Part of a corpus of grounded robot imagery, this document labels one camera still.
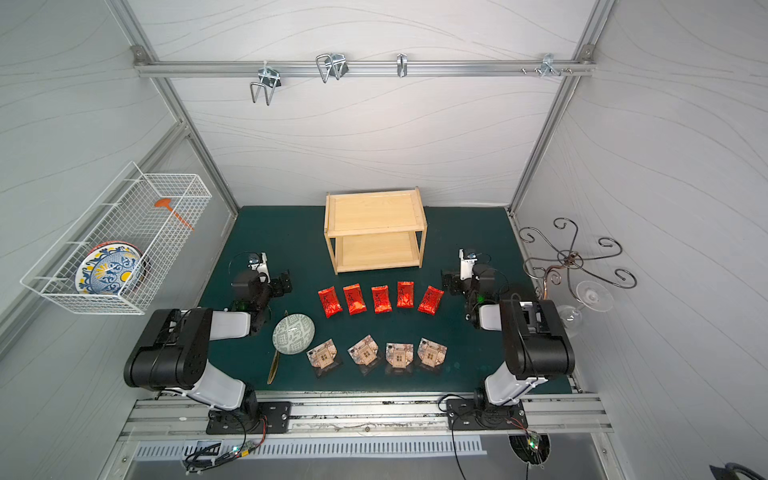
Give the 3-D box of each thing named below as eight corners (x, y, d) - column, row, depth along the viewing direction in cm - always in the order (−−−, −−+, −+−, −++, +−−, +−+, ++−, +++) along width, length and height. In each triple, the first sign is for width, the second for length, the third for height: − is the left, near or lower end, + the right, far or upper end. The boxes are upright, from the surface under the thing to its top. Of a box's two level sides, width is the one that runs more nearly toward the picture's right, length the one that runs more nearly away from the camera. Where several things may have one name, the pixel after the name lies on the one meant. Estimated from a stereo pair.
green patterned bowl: (273, 355, 85) (268, 349, 81) (282, 319, 92) (277, 313, 88) (313, 355, 85) (309, 349, 81) (319, 319, 92) (316, 313, 88)
